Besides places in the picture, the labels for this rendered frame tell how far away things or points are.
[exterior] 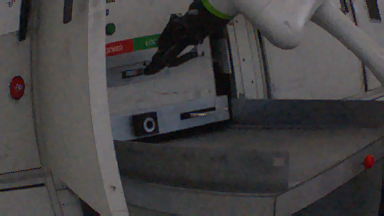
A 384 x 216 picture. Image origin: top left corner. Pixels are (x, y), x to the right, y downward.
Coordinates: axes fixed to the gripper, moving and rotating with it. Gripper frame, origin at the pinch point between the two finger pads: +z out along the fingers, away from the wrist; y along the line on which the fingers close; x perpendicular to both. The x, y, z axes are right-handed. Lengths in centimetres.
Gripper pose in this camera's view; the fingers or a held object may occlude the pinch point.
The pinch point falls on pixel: (156, 64)
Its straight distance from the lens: 172.7
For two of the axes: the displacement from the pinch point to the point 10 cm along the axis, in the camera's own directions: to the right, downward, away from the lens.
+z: -5.2, 4.9, 6.9
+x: 7.4, -1.4, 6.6
